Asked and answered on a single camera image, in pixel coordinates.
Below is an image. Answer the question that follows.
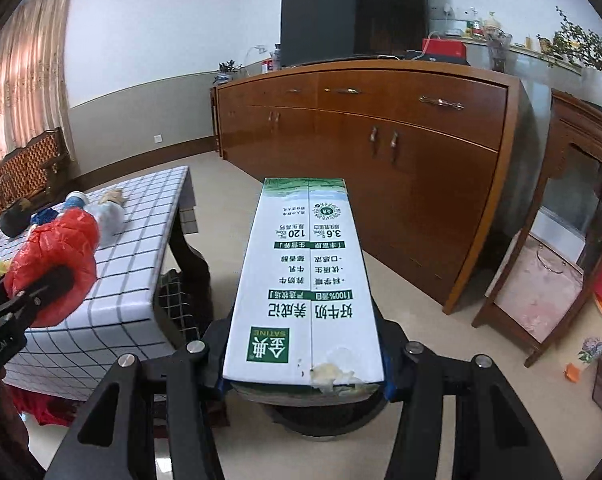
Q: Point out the beige crumpled cloth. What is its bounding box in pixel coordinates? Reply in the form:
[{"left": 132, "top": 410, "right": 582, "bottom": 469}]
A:
[{"left": 99, "top": 188, "right": 126, "bottom": 207}]

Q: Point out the black flat television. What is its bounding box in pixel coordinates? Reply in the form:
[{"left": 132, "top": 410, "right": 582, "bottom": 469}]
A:
[{"left": 280, "top": 0, "right": 428, "bottom": 67}]

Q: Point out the small potted plant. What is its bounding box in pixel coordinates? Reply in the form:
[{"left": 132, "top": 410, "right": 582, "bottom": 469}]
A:
[{"left": 218, "top": 60, "right": 241, "bottom": 80}]

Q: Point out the brown wooden sideboard cabinet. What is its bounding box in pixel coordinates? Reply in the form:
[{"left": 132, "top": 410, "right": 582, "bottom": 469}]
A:
[{"left": 211, "top": 60, "right": 524, "bottom": 312}]

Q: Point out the red plastic bag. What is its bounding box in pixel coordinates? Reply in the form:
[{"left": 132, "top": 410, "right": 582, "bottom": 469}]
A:
[{"left": 4, "top": 207, "right": 100, "bottom": 328}]

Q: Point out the beige patterned curtain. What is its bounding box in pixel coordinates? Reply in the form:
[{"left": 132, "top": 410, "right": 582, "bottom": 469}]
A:
[{"left": 0, "top": 0, "right": 74, "bottom": 162}]

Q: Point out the blue white canister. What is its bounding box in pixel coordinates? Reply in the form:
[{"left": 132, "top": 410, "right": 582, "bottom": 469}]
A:
[{"left": 62, "top": 191, "right": 89, "bottom": 210}]

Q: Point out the dark blue cloth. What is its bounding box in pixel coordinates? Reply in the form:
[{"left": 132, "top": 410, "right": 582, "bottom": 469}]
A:
[{"left": 32, "top": 207, "right": 59, "bottom": 226}]

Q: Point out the black trash bucket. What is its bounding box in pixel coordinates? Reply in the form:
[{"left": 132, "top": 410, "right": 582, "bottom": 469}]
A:
[{"left": 200, "top": 303, "right": 407, "bottom": 437}]

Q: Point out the carved wooden side stand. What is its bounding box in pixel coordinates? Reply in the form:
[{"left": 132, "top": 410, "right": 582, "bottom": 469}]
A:
[{"left": 472, "top": 90, "right": 602, "bottom": 366}]

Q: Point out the small orange item on floor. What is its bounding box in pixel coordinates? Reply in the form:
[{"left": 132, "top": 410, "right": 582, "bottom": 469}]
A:
[{"left": 564, "top": 363, "right": 581, "bottom": 384}]

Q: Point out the clear plastic bag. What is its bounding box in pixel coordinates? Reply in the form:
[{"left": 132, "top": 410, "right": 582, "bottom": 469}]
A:
[{"left": 86, "top": 200, "right": 125, "bottom": 247}]

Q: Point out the green potted plant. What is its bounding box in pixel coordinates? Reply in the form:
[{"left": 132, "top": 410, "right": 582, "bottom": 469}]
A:
[{"left": 537, "top": 6, "right": 602, "bottom": 73}]

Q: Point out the pink bag in stand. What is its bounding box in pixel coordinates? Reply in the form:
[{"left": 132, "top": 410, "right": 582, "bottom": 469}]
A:
[{"left": 494, "top": 234, "right": 583, "bottom": 344}]

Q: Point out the glass vase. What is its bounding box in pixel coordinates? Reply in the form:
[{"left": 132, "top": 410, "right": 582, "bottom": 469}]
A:
[{"left": 484, "top": 27, "right": 512, "bottom": 73}]

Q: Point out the wooden carved sofa bench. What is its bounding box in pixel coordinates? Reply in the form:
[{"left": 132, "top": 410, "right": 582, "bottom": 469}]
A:
[{"left": 0, "top": 127, "right": 71, "bottom": 215}]

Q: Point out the red white can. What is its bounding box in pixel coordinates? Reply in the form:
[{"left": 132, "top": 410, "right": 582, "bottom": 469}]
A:
[{"left": 262, "top": 58, "right": 274, "bottom": 74}]

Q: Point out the black iron teapot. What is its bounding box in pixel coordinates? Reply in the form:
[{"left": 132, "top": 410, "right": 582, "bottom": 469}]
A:
[{"left": 0, "top": 198, "right": 32, "bottom": 238}]

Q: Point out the green white milk carton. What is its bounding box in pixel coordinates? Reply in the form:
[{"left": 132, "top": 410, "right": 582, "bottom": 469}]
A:
[{"left": 223, "top": 178, "right": 384, "bottom": 389}]

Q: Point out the red box on cabinet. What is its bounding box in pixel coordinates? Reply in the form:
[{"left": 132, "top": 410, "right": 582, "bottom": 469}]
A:
[{"left": 422, "top": 37, "right": 467, "bottom": 60}]

